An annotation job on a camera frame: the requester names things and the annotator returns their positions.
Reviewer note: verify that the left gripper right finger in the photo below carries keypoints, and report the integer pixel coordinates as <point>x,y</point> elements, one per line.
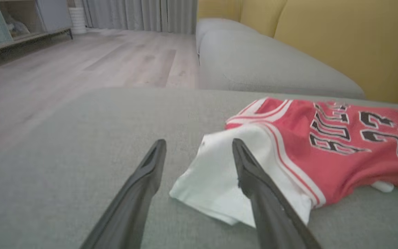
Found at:
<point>271,214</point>

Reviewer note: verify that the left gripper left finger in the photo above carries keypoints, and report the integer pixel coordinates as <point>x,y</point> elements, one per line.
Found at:
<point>133,204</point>

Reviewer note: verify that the red white basketball jersey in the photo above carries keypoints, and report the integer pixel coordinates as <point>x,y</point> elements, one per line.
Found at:
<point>323,173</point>

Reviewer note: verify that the large grey sofa chaise cushion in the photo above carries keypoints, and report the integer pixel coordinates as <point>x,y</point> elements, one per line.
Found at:
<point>64,155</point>

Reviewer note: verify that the grey sofa seat cushion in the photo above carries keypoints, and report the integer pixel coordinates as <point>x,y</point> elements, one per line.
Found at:
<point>216,24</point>
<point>254,62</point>

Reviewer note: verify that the grey pleated curtain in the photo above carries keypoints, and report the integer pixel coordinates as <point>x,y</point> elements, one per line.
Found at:
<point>140,14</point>

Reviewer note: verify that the white ribbed basket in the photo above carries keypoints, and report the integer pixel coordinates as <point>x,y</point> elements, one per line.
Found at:
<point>78,20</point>

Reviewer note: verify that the large yellow sofa back cushion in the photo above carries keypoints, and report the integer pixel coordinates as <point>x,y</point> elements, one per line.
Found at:
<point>358,41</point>

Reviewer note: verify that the narrow yellow sofa back cushion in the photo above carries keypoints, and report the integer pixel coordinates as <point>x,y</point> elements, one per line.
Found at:
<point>261,14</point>

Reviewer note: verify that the yellow sofa end cushion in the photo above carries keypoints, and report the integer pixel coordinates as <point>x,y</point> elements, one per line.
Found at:
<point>219,8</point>

